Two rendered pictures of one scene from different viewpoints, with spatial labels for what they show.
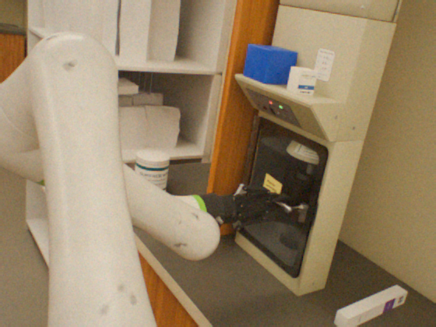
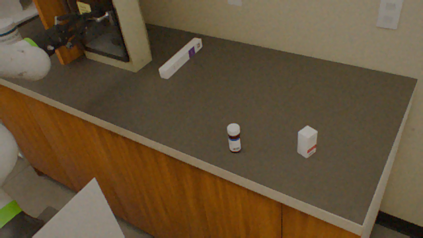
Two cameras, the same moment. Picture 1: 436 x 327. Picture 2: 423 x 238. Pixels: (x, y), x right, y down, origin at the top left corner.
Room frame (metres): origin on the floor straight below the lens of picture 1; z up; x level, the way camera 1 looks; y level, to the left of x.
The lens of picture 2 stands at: (-0.24, -0.22, 1.74)
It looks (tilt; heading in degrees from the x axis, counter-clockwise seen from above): 40 degrees down; 345
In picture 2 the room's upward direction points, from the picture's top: 8 degrees counter-clockwise
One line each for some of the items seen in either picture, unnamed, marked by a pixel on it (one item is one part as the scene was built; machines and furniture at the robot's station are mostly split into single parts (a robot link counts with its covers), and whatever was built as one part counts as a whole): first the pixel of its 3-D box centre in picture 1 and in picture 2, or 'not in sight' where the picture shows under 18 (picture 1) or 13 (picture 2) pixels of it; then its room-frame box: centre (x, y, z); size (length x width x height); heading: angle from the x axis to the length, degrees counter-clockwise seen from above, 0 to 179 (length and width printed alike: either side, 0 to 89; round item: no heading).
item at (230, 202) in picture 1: (230, 208); (57, 36); (1.10, -0.04, 1.20); 0.09 x 0.07 x 0.08; 127
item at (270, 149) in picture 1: (276, 195); (90, 13); (1.26, -0.17, 1.19); 0.30 x 0.01 x 0.40; 36
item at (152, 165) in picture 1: (151, 172); (6, 37); (1.70, 0.28, 1.02); 0.13 x 0.13 x 0.15
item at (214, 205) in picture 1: (208, 212); (41, 45); (1.05, 0.02, 1.20); 0.12 x 0.06 x 0.09; 37
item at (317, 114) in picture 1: (282, 105); not in sight; (1.23, -0.13, 1.46); 0.32 x 0.11 x 0.10; 37
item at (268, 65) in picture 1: (269, 64); not in sight; (1.30, -0.08, 1.56); 0.10 x 0.10 x 0.09; 37
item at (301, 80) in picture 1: (301, 80); not in sight; (1.19, -0.16, 1.54); 0.05 x 0.05 x 0.06; 25
